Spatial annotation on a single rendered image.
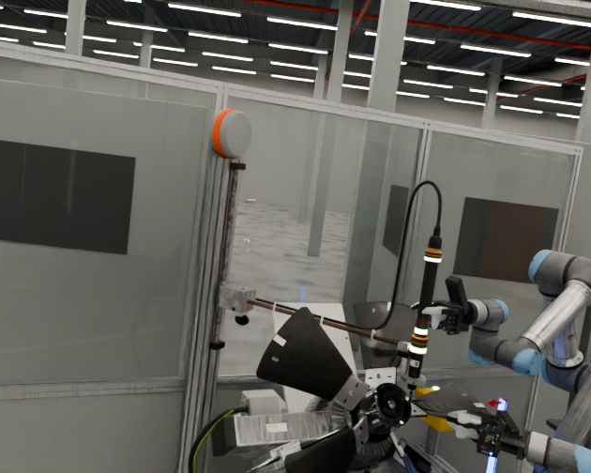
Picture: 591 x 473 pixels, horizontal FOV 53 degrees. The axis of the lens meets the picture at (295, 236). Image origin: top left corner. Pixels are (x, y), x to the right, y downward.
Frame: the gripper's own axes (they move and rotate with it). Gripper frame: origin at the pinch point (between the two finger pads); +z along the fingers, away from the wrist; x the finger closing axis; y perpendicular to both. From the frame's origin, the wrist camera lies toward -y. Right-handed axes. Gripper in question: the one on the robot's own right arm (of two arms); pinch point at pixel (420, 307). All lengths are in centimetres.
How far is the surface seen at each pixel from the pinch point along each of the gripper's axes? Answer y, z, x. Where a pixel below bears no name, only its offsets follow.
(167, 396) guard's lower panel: 54, 35, 78
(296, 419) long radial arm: 34.6, 25.7, 13.7
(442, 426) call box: 47, -38, 15
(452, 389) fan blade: 26.8, -23.3, 2.9
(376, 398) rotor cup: 23.8, 12.7, -1.8
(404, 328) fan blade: 9.8, -7.0, 10.8
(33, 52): -55, 86, 86
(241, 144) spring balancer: -38, 26, 63
